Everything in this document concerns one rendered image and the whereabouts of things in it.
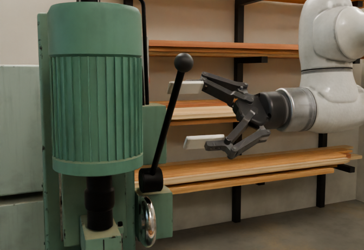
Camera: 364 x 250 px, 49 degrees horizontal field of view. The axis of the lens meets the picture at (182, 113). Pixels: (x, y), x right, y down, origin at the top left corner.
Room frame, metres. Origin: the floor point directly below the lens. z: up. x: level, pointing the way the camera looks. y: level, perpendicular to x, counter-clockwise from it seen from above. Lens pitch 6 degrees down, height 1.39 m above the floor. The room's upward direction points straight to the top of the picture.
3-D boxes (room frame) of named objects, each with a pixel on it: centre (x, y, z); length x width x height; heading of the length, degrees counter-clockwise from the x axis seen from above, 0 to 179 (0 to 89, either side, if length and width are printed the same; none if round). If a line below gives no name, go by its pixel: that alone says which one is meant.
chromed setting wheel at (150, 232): (0.94, 0.09, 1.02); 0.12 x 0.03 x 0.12; 18
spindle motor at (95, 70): (0.78, 0.17, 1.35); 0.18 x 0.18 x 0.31
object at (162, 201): (1.00, 0.08, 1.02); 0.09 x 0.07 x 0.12; 108
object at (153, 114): (1.03, 0.09, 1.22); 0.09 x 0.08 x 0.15; 18
